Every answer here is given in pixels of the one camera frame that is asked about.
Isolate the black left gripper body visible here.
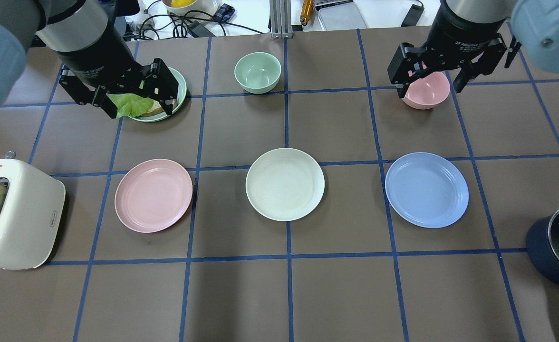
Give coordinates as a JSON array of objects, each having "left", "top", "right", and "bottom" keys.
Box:
[{"left": 58, "top": 36, "right": 153, "bottom": 106}]

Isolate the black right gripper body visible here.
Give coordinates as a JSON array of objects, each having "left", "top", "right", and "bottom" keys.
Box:
[{"left": 422, "top": 12, "right": 505, "bottom": 71}]

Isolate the pink plate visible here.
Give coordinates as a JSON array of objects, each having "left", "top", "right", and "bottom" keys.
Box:
[{"left": 114, "top": 159, "right": 194, "bottom": 233}]

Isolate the blue plate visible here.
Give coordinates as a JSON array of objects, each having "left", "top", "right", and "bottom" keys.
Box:
[{"left": 386, "top": 152, "right": 469, "bottom": 229}]

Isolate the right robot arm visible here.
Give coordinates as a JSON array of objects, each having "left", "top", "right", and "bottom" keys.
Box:
[{"left": 387, "top": 0, "right": 559, "bottom": 98}]

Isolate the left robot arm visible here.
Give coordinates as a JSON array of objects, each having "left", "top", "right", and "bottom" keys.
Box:
[{"left": 0, "top": 0, "right": 179, "bottom": 118}]

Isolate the green plate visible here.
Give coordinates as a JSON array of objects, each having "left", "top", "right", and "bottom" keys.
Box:
[{"left": 129, "top": 67, "right": 187, "bottom": 123}]

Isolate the brown bread slice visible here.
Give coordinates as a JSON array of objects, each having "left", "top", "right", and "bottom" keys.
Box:
[{"left": 136, "top": 102, "right": 169, "bottom": 121}]

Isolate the green lettuce leaf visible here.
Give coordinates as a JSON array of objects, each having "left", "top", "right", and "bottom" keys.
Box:
[{"left": 107, "top": 94, "right": 154, "bottom": 118}]

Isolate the pink bowl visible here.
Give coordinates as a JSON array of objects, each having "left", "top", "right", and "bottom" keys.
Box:
[{"left": 403, "top": 72, "right": 451, "bottom": 110}]

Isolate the black power adapter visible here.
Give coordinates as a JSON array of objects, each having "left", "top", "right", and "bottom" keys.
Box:
[{"left": 401, "top": 4, "right": 424, "bottom": 27}]

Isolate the white bowl with yellow fruit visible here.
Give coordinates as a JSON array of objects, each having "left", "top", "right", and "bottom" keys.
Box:
[{"left": 161, "top": 0, "right": 222, "bottom": 18}]

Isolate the silver metal tray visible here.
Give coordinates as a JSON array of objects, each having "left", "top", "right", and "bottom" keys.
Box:
[{"left": 314, "top": 0, "right": 368, "bottom": 30}]

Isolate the green bowl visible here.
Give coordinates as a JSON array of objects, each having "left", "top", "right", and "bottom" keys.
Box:
[{"left": 234, "top": 52, "right": 282, "bottom": 95}]

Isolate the cream toaster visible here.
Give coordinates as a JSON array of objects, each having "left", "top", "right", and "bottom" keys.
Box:
[{"left": 0, "top": 158, "right": 65, "bottom": 270}]

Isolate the cream plate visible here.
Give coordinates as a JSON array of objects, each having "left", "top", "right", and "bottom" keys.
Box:
[{"left": 245, "top": 148, "right": 326, "bottom": 222}]

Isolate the black cable bundle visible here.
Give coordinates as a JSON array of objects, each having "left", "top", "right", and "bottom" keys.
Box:
[{"left": 124, "top": 0, "right": 264, "bottom": 41}]

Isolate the orange handled tool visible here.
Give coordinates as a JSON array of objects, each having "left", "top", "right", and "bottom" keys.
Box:
[{"left": 299, "top": 0, "right": 315, "bottom": 27}]

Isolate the aluminium frame post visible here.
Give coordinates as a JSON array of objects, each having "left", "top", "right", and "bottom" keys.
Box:
[{"left": 269, "top": 0, "right": 293, "bottom": 39}]

